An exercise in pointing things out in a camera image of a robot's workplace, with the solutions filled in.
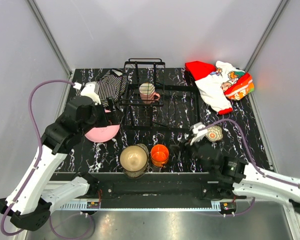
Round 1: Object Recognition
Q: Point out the black white striped cloth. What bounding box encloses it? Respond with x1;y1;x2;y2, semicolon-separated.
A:
74;69;128;106

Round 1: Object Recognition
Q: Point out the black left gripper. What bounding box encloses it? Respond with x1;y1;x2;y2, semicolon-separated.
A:
79;96;125;136

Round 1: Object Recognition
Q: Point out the black metal dish rack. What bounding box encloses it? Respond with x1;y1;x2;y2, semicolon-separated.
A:
118;58;200;132

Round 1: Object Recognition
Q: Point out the pink ceramic mug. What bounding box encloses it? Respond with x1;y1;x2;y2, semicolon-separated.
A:
139;82;161;104

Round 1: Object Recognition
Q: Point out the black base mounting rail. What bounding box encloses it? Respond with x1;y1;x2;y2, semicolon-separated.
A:
92;172;234;210

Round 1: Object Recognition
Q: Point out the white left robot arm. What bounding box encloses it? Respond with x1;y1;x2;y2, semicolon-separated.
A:
0;96;120;231

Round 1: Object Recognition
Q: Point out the beige speckled bowl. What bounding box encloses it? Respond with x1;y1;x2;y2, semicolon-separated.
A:
119;145;148;172

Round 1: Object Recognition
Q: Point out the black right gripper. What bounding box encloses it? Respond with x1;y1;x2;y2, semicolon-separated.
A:
169;134;214;174

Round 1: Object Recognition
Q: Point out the pink round plate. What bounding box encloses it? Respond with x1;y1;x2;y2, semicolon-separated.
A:
84;124;120;143

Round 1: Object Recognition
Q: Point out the flower-shaped patterned dish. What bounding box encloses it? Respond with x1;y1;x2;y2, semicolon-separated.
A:
206;125;223;142

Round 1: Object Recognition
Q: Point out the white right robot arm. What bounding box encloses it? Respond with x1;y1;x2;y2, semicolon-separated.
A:
169;142;300;213

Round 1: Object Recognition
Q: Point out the orange plastic cup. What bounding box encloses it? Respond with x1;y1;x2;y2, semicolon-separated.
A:
150;144;169;167

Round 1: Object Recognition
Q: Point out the white red cartoon garment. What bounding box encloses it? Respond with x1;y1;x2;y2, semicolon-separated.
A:
185;60;255;115

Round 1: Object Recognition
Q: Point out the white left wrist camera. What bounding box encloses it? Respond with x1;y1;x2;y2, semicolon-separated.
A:
80;81;101;105

